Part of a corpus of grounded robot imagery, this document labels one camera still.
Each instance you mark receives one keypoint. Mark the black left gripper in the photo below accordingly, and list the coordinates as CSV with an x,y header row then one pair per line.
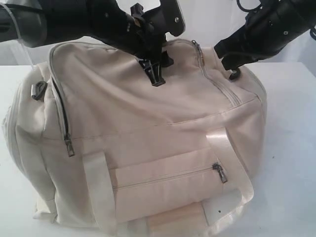
x,y
113,26

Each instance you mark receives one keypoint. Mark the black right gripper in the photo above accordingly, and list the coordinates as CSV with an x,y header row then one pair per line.
x,y
267,31

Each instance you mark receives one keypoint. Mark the cream duffel bag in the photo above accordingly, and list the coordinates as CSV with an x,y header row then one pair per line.
x,y
105,149

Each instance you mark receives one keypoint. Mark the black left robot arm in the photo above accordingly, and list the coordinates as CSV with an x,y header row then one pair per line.
x,y
37,23

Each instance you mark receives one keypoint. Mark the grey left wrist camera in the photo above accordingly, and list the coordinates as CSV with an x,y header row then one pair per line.
x,y
166,18

